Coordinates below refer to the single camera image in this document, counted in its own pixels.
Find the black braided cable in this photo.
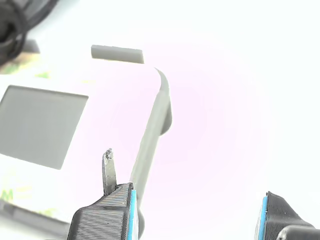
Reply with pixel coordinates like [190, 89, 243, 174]
[7, 0, 30, 60]

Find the gray fixture with dark legs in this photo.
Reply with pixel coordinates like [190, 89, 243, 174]
[0, 38, 173, 240]

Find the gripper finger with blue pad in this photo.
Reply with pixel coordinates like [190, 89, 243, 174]
[254, 191, 320, 240]

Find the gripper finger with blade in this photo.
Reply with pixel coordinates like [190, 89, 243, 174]
[66, 147, 138, 240]

